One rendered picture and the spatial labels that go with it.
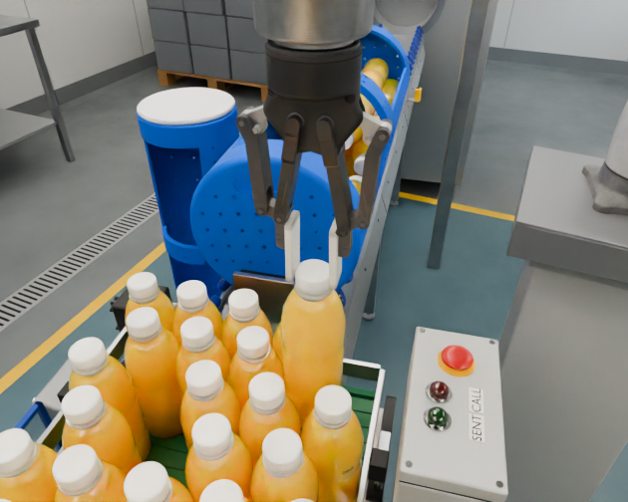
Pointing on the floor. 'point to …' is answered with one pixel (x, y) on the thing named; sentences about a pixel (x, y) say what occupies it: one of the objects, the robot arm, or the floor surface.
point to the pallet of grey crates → (208, 43)
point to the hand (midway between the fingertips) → (314, 250)
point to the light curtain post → (458, 125)
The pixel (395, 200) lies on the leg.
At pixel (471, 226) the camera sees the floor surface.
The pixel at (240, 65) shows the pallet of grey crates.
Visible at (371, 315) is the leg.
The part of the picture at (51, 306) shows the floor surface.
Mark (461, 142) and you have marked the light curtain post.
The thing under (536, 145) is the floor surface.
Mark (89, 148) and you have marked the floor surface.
